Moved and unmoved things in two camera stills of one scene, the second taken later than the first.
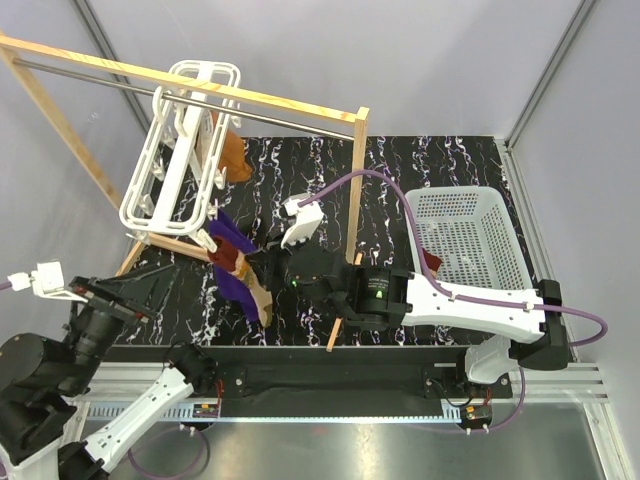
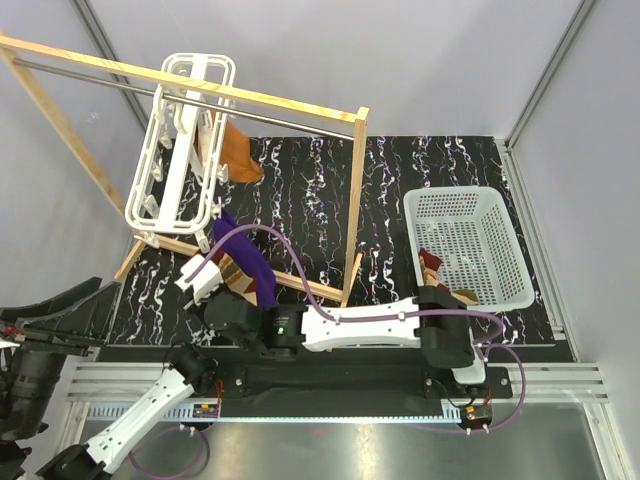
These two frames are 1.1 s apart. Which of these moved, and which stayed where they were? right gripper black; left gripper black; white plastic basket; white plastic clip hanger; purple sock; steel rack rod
Moved: right gripper black; left gripper black; purple sock; white plastic clip hanger
Stayed: steel rack rod; white plastic basket
